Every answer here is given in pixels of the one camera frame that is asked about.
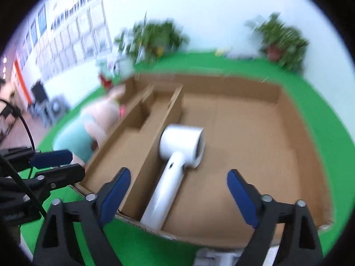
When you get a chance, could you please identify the black cabinet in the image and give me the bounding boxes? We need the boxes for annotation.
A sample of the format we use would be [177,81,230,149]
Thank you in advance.
[30,81,50,108]

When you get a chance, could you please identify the large cardboard box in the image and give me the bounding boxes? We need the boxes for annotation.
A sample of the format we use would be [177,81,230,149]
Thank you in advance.
[73,72,335,248]

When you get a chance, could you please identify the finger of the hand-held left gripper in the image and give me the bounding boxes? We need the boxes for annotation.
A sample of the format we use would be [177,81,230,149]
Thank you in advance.
[0,147,73,169]
[28,163,85,198]

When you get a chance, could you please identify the red cup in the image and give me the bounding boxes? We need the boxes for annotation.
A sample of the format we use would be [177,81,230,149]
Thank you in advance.
[98,73,114,88]

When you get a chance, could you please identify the wall of framed certificates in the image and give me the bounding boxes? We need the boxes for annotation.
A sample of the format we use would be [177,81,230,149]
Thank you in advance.
[17,0,111,81]

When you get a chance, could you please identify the potted green plant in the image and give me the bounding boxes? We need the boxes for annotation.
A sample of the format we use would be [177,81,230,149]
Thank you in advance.
[115,14,190,63]
[245,12,310,74]

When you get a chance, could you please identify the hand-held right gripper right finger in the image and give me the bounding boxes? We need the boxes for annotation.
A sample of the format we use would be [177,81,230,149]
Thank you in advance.
[227,169,323,266]

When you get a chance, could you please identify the blue patterned tissue packet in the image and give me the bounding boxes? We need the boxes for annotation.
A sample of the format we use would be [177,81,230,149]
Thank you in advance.
[223,48,251,61]

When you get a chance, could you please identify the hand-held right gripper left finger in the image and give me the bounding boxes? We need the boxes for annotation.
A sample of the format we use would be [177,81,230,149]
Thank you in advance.
[33,168,131,266]

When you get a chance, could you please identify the long brown cardboard box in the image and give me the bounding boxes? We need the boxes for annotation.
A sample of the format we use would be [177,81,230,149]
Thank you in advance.
[79,84,184,221]

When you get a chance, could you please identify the green and white paper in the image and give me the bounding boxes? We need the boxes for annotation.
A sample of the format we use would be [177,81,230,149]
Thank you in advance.
[96,58,117,75]

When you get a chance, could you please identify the blue wall poster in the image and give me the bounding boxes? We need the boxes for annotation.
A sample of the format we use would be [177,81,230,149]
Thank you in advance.
[29,22,38,46]
[37,4,47,36]

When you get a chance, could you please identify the white hair dryer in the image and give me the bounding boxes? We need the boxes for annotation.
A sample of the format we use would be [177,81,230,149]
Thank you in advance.
[140,124,206,230]

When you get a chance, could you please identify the pink pig plush toy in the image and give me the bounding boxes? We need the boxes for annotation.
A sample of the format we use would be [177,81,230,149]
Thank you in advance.
[53,84,128,162]

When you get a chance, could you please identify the white folding phone stand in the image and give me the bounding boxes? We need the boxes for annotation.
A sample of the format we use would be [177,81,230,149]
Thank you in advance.
[194,248,245,266]

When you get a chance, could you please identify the grey plastic stools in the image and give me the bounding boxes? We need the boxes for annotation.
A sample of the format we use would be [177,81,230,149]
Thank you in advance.
[39,96,70,128]

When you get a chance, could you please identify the black cable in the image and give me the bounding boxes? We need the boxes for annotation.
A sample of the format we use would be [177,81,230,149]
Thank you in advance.
[0,100,47,219]

